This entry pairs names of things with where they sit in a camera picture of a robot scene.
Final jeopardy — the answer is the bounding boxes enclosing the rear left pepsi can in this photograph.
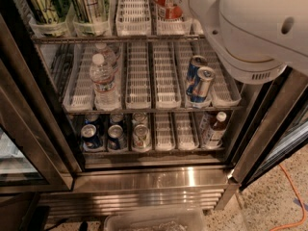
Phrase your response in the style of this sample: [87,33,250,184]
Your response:
[85,114,104,135]

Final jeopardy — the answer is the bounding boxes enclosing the rear water bottle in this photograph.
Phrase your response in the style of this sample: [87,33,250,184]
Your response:
[94,43,117,71]

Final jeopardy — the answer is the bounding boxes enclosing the rear silver soda can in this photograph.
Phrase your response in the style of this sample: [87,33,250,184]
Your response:
[132,112,148,127]

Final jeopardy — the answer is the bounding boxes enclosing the green can far left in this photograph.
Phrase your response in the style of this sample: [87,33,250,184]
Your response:
[26,0,70,37]

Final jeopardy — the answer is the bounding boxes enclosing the front middle pepsi can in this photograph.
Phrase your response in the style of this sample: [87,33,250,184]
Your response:
[107,125,127,151]

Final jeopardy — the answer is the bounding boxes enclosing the white shelf tray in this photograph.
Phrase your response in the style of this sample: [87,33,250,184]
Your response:
[125,42,151,109]
[115,0,151,37]

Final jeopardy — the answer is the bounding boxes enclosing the front left pepsi can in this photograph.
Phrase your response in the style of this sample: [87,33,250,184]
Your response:
[81,124,103,151]

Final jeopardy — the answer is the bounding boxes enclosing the front red bull can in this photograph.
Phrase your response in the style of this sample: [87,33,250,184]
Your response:
[191,66,215,103]

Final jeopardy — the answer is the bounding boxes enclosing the red bull can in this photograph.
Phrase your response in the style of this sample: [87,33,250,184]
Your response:
[191,66,215,103]
[186,55,207,95]

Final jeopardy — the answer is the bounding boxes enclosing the stainless steel fridge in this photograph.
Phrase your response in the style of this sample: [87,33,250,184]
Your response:
[0,0,308,220]

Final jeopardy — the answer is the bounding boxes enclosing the rear red bull can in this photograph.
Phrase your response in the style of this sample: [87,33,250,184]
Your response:
[186,55,207,95]

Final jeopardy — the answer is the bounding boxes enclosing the clear plastic bin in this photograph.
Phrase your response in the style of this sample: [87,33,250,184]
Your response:
[104,206,207,231]

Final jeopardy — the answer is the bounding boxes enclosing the red coke can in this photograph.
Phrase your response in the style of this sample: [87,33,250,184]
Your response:
[153,0,182,20]

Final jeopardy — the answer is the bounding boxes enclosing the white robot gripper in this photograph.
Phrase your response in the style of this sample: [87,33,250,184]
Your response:
[155,0,288,86]

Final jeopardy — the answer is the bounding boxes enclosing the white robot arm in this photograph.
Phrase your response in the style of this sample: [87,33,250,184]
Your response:
[153,0,308,84]

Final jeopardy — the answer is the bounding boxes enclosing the white shelf tray top middle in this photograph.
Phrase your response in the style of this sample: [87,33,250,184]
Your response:
[115,0,151,37]

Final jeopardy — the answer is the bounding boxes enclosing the orange cable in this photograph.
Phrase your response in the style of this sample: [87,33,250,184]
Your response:
[269,163,308,231]

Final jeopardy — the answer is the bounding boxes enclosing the silver soda can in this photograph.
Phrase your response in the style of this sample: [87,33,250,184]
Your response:
[132,112,148,127]
[133,124,151,151]

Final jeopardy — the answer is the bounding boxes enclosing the water bottle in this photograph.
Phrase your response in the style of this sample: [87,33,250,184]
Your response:
[90,53,118,111]
[94,43,117,71]

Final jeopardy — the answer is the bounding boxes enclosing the rear middle pepsi can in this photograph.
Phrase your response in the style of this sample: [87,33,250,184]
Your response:
[110,114,125,129]

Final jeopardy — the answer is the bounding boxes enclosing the pepsi can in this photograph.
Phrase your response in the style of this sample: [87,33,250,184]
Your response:
[110,114,125,129]
[85,114,104,135]
[81,124,103,151]
[107,125,127,151]

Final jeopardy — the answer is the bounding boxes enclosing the silver soda can front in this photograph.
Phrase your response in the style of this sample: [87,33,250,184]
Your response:
[133,124,151,151]

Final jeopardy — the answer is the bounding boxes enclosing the brown drink bottle white cap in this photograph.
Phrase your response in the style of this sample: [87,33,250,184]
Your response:
[202,112,227,149]

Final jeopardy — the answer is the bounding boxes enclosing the front water bottle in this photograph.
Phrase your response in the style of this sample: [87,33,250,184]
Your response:
[90,53,118,111]

